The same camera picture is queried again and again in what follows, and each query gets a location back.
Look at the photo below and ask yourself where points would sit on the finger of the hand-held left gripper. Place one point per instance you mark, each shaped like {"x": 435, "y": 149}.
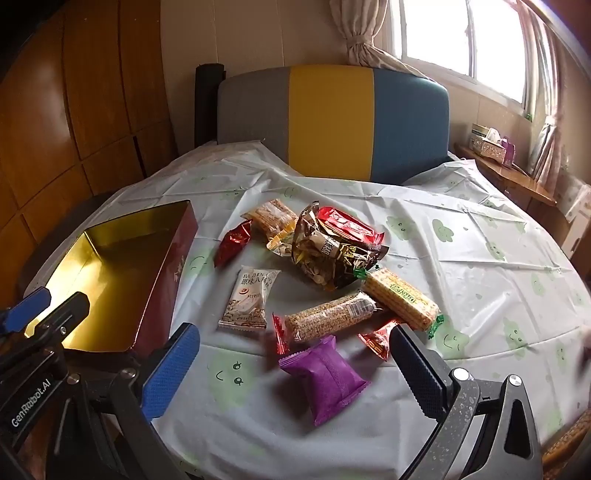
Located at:
{"x": 23, "y": 307}
{"x": 64, "y": 318}

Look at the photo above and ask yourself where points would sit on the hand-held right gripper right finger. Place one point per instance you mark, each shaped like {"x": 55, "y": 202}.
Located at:
{"x": 415, "y": 367}

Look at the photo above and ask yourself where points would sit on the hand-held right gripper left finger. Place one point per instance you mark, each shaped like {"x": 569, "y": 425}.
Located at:
{"x": 171, "y": 369}

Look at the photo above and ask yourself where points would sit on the red patterned candy packet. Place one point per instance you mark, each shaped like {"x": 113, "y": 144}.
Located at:
{"x": 378, "y": 339}

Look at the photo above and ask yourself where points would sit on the green-ended cracker packet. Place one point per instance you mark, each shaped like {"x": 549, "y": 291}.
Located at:
{"x": 401, "y": 300}

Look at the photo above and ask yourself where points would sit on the maroon tin box gold inside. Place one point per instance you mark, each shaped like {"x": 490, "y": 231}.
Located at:
{"x": 115, "y": 258}

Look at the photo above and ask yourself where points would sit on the purple snack packet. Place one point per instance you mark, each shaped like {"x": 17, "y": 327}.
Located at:
{"x": 325, "y": 376}

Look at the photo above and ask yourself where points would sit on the clear cracker roll packet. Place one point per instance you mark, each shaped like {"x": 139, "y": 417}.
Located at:
{"x": 328, "y": 317}

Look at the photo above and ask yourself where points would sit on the white snack packet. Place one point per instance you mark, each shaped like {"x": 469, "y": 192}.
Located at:
{"x": 249, "y": 300}

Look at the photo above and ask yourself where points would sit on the dark brown snack packet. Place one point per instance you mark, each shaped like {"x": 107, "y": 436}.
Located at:
{"x": 351, "y": 263}

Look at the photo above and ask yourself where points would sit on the small dark red snack packet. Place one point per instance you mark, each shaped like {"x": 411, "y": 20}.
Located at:
{"x": 233, "y": 242}

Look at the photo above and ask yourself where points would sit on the large red snack packet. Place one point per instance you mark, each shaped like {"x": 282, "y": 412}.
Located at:
{"x": 348, "y": 228}

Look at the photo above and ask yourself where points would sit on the clear packet brown crispy snack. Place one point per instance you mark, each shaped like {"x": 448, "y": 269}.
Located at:
{"x": 272, "y": 216}

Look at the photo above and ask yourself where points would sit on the white tablecloth green cloud print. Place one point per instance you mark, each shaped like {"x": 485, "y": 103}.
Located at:
{"x": 461, "y": 286}

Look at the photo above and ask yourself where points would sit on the wooden side table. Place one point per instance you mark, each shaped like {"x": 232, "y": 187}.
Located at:
{"x": 517, "y": 180}

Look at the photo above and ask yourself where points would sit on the wooden wardrobe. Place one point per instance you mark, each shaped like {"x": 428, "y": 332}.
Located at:
{"x": 92, "y": 92}

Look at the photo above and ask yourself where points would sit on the small purple packet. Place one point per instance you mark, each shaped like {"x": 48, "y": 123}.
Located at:
{"x": 508, "y": 153}

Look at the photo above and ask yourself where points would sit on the tissue box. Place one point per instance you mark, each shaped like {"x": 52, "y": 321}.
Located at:
{"x": 485, "y": 143}

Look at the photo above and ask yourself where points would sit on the grey yellow blue chair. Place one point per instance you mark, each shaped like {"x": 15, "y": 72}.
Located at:
{"x": 332, "y": 115}

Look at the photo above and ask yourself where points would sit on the sheer pink curtain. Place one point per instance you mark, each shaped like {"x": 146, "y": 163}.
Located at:
{"x": 554, "y": 92}

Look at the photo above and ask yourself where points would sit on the window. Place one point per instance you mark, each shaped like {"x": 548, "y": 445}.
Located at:
{"x": 438, "y": 32}

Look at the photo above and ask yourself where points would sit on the beige curtain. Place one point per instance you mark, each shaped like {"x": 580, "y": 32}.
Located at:
{"x": 364, "y": 32}

